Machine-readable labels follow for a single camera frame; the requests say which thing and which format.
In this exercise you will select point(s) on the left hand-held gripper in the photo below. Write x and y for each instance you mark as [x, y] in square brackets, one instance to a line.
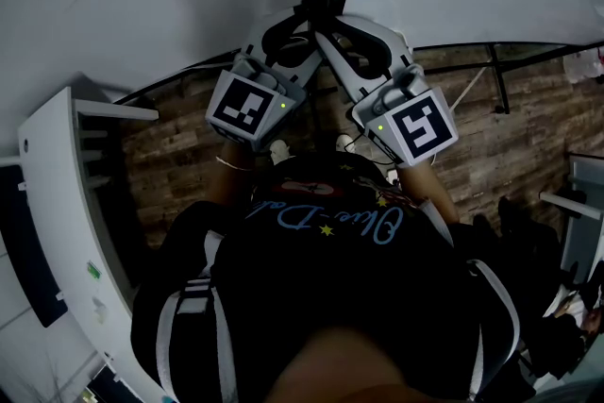
[245, 108]

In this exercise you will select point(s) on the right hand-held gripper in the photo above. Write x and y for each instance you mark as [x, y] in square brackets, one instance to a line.
[420, 127]

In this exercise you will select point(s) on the person's right forearm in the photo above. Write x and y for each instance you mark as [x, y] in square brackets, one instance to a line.
[429, 193]

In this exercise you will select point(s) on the person's left forearm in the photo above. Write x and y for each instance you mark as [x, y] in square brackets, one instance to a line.
[231, 189]

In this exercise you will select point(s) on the person's right white shoe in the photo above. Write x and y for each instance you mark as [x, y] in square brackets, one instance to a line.
[344, 142]

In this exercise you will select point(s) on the person's white shoe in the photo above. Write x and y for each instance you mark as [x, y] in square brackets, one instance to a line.
[344, 142]
[279, 152]

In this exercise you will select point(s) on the pale wooden stick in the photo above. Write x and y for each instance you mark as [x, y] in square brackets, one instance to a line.
[467, 88]

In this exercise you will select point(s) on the person's left white shoe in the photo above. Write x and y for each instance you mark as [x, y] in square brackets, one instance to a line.
[279, 152]

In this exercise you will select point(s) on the white power strip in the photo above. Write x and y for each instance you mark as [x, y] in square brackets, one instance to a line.
[393, 176]

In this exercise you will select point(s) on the white plastic bag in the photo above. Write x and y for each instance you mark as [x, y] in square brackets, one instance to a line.
[582, 66]

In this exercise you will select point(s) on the person's black printed shirt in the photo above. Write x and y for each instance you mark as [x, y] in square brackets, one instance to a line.
[330, 292]

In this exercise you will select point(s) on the small white desk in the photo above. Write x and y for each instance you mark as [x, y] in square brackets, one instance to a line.
[571, 205]

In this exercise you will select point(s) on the long white desk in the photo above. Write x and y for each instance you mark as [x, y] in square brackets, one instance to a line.
[56, 184]

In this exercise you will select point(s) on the green sticker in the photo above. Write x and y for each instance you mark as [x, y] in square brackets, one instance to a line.
[94, 270]

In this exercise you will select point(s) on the person's face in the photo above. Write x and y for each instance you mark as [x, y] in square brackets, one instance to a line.
[340, 368]

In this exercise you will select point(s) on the dark blue partition panel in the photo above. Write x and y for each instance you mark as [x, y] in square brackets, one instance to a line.
[28, 245]
[118, 387]

